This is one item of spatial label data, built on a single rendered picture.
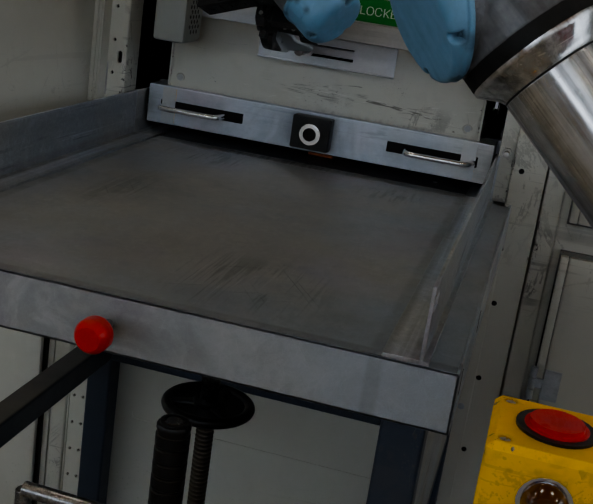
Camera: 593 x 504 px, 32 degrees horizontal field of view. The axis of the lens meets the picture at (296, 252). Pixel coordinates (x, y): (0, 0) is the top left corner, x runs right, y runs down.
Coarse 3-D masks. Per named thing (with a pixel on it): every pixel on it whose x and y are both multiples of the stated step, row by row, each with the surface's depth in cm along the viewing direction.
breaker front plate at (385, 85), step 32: (224, 32) 157; (256, 32) 156; (192, 64) 159; (224, 64) 158; (256, 64) 157; (288, 64) 156; (320, 64) 154; (352, 64) 153; (384, 64) 152; (416, 64) 151; (256, 96) 158; (288, 96) 157; (320, 96) 156; (352, 96) 154; (384, 96) 153; (416, 96) 152; (448, 96) 151; (416, 128) 153; (448, 128) 152
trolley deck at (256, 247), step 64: (0, 192) 117; (64, 192) 121; (128, 192) 125; (192, 192) 130; (256, 192) 135; (320, 192) 140; (384, 192) 146; (0, 256) 96; (64, 256) 99; (128, 256) 102; (192, 256) 105; (256, 256) 108; (320, 256) 111; (384, 256) 114; (0, 320) 94; (64, 320) 93; (128, 320) 91; (192, 320) 89; (256, 320) 90; (320, 320) 92; (384, 320) 94; (448, 320) 97; (256, 384) 89; (320, 384) 88; (384, 384) 86; (448, 384) 85
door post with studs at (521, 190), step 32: (512, 128) 146; (512, 160) 147; (544, 160) 145; (512, 192) 147; (512, 224) 149; (512, 256) 150; (512, 288) 151; (512, 320) 152; (480, 384) 156; (480, 416) 157; (480, 448) 158
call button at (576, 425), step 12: (528, 420) 64; (540, 420) 63; (552, 420) 63; (564, 420) 64; (576, 420) 64; (540, 432) 62; (552, 432) 62; (564, 432) 62; (576, 432) 62; (588, 432) 63
